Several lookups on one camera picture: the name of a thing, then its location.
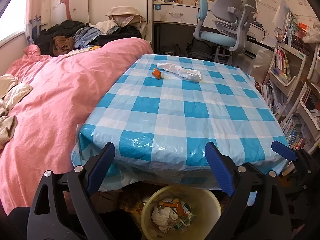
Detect white tissue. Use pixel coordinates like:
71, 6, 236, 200
157, 63, 202, 82

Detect yellow trash bin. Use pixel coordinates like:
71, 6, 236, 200
141, 186, 221, 239

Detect white bookshelf with books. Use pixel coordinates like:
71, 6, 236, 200
260, 3, 320, 156

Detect clear plastic bag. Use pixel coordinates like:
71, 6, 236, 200
248, 49, 273, 83

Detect pink duvet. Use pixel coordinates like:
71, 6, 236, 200
1, 38, 152, 213

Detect blue checkered tablecloth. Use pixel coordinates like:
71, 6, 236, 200
71, 54, 287, 191

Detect cream clothes on bed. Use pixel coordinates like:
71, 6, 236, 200
0, 74, 33, 150

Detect blue grey desk chair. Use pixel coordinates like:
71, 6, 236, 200
193, 0, 257, 54

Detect yellow book on bed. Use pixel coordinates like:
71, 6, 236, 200
65, 46, 101, 57

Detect pile of dark clothes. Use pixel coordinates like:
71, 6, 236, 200
34, 20, 142, 57

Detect white desk with drawers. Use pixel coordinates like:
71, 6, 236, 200
153, 3, 265, 42

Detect beige bag on bed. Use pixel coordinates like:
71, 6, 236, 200
105, 6, 147, 33

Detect pink window curtain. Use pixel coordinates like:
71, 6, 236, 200
24, 0, 50, 45

